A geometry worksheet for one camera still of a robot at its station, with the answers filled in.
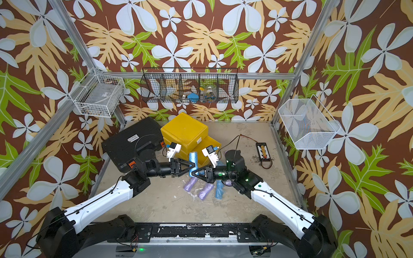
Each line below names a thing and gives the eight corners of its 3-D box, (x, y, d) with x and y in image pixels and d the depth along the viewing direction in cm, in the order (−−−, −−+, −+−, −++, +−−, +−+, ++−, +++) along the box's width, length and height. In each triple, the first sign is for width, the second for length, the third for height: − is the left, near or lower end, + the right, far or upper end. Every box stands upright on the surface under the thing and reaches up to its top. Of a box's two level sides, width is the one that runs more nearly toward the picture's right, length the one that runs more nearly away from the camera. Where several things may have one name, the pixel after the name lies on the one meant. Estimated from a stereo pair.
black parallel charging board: (259, 160, 102) (260, 159, 100) (255, 144, 110) (256, 142, 108) (270, 160, 102) (271, 159, 100) (265, 144, 110) (266, 142, 108)
